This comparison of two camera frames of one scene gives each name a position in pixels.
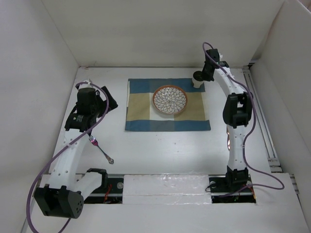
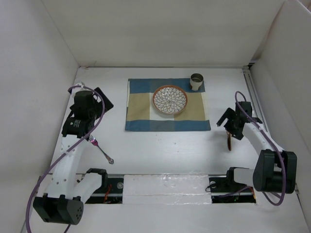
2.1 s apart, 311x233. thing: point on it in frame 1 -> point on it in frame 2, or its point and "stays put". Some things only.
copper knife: [228, 139] stays put
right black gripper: [204, 75] -> [230, 114]
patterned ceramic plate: [170, 99] stays put
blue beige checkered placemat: [165, 104] stays put
